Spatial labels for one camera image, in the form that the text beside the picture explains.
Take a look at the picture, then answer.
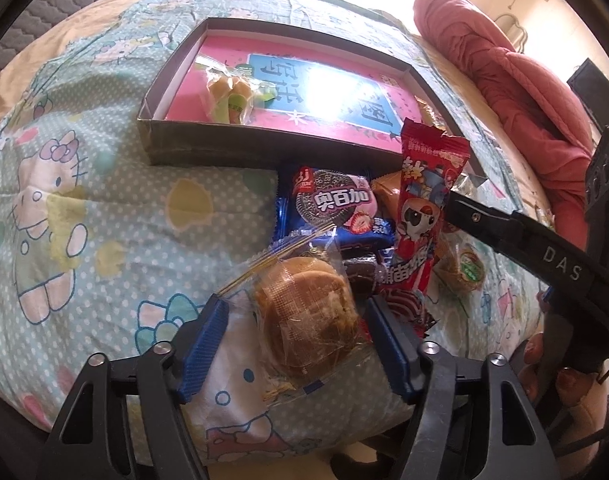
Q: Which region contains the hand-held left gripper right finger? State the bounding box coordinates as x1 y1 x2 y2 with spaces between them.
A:
364 294 560 480

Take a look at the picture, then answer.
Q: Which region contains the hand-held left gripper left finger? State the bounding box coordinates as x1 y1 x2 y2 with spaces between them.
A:
44 295 232 480

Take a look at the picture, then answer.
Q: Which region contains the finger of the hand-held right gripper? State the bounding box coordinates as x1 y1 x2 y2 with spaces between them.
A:
447 195 589 287

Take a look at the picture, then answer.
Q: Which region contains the green label round pastry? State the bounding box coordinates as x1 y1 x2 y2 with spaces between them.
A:
434 240 490 296

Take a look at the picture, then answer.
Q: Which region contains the red cartoon snack packet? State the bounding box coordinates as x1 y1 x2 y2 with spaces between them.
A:
379 117 472 338

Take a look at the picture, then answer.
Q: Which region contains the round brown pastry clear wrapper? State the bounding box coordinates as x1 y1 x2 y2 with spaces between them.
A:
217 232 380 408

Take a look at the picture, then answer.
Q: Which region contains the orange snack packet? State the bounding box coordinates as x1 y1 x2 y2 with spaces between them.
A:
369 170 406 221

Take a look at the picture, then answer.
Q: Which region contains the blue cookie packet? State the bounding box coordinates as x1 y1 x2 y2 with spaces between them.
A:
274 164 397 261

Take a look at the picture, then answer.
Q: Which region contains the shallow cardboard box pink bottom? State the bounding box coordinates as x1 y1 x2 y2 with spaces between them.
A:
137 17 487 191

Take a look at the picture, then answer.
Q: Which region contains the person's right hand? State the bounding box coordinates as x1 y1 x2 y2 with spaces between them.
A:
521 330 609 466

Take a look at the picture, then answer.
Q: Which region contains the brown chocolate bar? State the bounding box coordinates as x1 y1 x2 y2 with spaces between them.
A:
341 255 385 311

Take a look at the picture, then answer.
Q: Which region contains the black device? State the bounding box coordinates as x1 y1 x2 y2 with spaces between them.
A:
567 57 609 126

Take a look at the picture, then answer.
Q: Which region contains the cartoon cat printed blanket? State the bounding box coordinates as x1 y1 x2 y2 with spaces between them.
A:
0 0 550 461

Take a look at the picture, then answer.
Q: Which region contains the red quilt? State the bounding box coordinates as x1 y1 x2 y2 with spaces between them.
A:
413 0 605 251

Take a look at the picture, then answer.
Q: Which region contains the yellow pastry in clear packet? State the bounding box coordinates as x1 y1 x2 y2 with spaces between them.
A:
194 55 280 127

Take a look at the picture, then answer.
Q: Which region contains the grey quilted headboard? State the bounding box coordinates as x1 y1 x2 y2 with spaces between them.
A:
0 0 185 81

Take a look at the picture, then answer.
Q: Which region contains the white wall cable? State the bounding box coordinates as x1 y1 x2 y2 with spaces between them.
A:
501 0 530 53

